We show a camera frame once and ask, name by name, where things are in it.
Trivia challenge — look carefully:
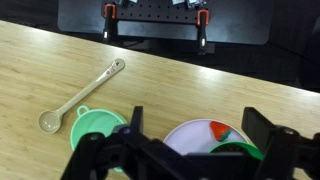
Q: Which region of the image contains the orange and black clamp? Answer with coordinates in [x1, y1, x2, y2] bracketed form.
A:
[195, 9, 211, 56]
[102, 3, 119, 43]

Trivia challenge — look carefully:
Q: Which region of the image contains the wooden spoon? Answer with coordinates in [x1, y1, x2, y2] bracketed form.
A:
[37, 58, 126, 135]

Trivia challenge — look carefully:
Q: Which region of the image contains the dark gray base plate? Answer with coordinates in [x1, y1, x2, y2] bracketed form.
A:
[57, 0, 275, 46]

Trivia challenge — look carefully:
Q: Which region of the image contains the silver aluminium bracket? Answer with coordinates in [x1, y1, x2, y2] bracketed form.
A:
[114, 0, 140, 8]
[171, 0, 206, 10]

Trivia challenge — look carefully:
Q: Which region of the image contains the red toy strawberry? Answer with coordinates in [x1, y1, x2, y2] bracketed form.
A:
[209, 120, 233, 142]

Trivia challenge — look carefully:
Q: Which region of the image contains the mint green bowl with handle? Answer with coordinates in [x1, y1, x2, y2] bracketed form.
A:
[69, 105, 129, 173]

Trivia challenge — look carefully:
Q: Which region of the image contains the black perforated breadboard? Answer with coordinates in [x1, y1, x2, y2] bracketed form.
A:
[101, 0, 211, 25]

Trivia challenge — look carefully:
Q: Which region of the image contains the dark green bowl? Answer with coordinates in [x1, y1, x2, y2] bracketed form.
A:
[209, 141, 265, 162]

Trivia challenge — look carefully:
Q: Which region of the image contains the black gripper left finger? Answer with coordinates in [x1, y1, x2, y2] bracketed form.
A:
[60, 105, 201, 180]

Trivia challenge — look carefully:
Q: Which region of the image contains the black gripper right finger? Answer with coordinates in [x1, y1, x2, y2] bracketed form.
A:
[241, 106, 320, 180]

